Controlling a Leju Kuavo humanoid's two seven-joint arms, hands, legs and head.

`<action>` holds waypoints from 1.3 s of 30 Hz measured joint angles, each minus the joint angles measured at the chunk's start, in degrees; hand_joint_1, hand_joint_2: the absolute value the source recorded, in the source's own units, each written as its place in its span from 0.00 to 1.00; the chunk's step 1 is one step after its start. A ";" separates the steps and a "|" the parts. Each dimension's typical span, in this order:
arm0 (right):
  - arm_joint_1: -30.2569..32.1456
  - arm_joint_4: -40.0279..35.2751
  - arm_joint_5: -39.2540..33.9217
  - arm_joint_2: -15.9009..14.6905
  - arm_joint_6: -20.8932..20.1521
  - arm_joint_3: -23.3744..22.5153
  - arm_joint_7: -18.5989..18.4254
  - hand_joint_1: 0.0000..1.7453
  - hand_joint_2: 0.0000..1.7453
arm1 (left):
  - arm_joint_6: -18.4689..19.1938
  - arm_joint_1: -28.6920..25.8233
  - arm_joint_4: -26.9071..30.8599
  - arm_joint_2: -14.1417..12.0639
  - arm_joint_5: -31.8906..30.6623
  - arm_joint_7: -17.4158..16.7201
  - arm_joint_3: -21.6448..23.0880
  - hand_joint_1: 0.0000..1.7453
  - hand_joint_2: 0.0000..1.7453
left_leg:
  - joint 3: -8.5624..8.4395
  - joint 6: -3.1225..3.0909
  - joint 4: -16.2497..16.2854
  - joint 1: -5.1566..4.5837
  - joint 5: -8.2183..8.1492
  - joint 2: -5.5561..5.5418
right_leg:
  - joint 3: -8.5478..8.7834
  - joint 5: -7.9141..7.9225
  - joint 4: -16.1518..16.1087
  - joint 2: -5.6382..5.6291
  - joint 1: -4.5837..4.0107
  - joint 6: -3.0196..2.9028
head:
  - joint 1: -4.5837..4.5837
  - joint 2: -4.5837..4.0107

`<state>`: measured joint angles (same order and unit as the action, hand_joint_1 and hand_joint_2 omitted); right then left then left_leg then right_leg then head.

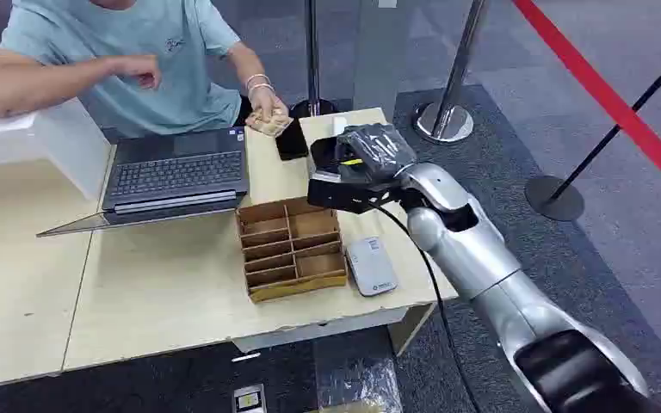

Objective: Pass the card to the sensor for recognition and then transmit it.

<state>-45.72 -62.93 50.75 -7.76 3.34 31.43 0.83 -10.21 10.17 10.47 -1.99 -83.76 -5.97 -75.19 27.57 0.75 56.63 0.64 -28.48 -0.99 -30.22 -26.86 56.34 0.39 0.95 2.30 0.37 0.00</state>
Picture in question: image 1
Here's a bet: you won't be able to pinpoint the person's right hand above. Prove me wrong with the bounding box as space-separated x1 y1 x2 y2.
110 53 164 91

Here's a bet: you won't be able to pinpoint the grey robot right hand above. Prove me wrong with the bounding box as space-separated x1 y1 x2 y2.
306 122 420 216

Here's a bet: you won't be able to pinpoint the person's left hand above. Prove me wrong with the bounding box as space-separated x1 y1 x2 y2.
247 85 291 127

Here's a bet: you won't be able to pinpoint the person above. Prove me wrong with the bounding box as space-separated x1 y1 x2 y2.
0 0 294 139

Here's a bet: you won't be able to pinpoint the black smartphone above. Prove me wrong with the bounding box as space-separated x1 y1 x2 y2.
275 118 311 163

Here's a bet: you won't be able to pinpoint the dark grey laptop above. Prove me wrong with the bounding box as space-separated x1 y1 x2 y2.
36 126 250 239

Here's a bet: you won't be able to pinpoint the white box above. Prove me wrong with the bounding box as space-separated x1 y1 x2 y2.
0 74 112 201

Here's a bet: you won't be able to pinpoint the white card reader device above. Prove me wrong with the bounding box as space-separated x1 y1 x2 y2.
345 236 399 298

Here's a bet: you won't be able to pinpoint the wooden compartment card box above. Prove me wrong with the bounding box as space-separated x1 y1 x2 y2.
235 196 349 305

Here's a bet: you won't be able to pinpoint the pale wooden desk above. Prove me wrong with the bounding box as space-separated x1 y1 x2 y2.
61 107 460 373
0 158 116 392

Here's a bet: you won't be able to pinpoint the clear plastic bag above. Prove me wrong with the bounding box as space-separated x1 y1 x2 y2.
318 357 404 413

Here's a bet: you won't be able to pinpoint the red barrier belt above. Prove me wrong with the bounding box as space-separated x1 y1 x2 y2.
511 0 661 207

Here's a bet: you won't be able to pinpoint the floor socket plate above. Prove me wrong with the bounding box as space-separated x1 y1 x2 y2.
232 384 267 413

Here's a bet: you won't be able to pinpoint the dark stanchion post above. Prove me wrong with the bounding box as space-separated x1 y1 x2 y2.
289 0 341 120

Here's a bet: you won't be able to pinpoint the chrome stanchion post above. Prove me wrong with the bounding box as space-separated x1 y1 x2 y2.
411 0 491 145

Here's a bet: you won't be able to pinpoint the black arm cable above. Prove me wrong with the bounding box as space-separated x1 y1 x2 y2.
368 202 482 413

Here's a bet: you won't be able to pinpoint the thin black stanchion post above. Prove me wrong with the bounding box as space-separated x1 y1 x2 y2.
523 36 661 223

